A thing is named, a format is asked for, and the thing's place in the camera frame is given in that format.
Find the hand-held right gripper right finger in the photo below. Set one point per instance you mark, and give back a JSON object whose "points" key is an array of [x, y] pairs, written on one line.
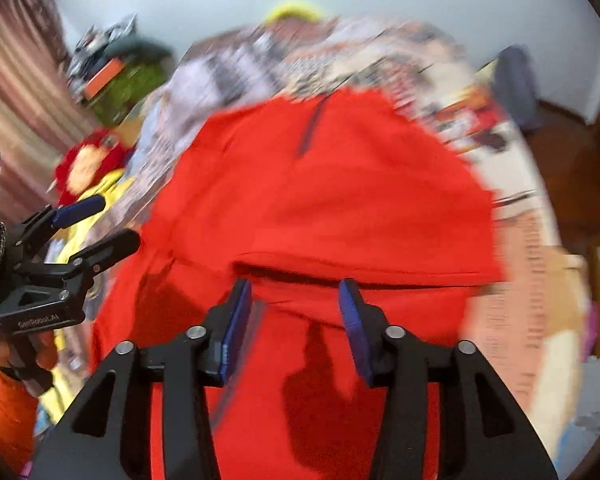
{"points": [[352, 330]]}

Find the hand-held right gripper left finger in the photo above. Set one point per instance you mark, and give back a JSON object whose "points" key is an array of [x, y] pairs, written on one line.
{"points": [[235, 320]]}

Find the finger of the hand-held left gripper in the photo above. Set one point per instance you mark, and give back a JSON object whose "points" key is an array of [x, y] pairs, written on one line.
{"points": [[80, 210], [112, 247]]}

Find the red garment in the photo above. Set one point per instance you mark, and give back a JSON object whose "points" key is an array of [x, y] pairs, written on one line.
{"points": [[330, 185]]}

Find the person's left forearm orange sleeve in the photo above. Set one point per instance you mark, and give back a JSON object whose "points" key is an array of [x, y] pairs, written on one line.
{"points": [[0, 410]]}

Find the person's left hand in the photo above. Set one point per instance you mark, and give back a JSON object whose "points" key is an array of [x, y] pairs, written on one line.
{"points": [[45, 360]]}

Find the yellow fleece garment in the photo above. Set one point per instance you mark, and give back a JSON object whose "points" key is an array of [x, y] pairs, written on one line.
{"points": [[112, 187]]}

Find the red plush toy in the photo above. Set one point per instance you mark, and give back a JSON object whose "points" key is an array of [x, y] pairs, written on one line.
{"points": [[87, 160]]}

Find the grey plaid cloth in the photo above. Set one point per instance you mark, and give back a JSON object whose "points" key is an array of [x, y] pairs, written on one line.
{"points": [[152, 120]]}

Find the striped brown curtain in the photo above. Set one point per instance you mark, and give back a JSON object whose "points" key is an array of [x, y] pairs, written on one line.
{"points": [[20, 85]]}

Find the green plush toy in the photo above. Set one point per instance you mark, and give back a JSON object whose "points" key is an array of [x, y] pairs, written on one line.
{"points": [[130, 80]]}

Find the printed blanket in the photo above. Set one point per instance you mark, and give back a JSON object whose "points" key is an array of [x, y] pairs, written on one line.
{"points": [[260, 60]]}

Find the yellow cloth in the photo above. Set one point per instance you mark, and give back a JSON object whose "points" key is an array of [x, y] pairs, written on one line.
{"points": [[295, 12]]}

